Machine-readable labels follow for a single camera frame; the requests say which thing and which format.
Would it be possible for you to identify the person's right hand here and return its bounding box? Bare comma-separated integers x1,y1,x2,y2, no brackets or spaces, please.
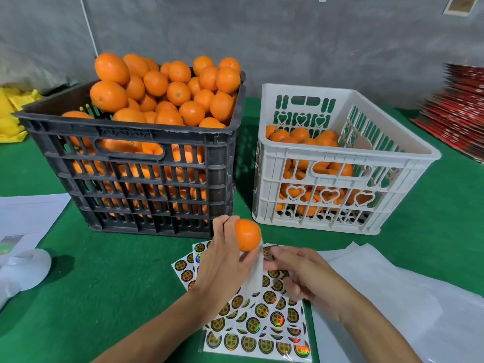
263,244,356,322

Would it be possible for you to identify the person's left hand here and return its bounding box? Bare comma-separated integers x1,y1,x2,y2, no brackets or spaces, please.
189,215,262,318

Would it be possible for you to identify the single orange fruit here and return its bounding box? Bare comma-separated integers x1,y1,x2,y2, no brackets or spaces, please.
234,218,263,253

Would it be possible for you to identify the black plastic crate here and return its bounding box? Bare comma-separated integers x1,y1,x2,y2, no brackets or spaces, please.
14,72,247,239

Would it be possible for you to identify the heap of labelled oranges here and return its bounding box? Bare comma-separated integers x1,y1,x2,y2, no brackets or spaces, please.
265,125,364,218

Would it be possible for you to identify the white plastic crate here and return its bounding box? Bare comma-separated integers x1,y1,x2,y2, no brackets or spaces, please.
252,84,443,236

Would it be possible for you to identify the pile of oranges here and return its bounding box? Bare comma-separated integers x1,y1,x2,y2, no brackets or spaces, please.
60,52,243,220

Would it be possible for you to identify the person's left forearm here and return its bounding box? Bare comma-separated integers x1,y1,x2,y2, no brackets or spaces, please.
94,291,209,363

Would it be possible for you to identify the white backing sheet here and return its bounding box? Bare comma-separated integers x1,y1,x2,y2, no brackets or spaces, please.
312,241,443,363
393,261,484,363

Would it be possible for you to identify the green felt table cover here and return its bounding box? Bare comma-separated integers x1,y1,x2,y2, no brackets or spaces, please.
0,90,484,363

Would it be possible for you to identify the white handheld controller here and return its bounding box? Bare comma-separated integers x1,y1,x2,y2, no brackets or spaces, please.
0,248,52,307

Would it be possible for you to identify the white printed paper sheet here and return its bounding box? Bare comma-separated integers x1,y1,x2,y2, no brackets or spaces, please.
0,193,71,258

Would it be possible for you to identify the stack of red cardboard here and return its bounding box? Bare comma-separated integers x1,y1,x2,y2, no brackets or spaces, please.
412,63,484,163

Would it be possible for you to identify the pile of yellow bags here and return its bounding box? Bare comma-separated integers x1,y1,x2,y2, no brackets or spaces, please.
0,87,42,144

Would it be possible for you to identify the white pole with black base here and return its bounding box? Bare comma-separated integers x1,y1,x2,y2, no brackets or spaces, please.
79,0,99,57

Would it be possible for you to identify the beige wall plate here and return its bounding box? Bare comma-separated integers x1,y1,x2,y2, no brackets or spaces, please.
444,0,479,17

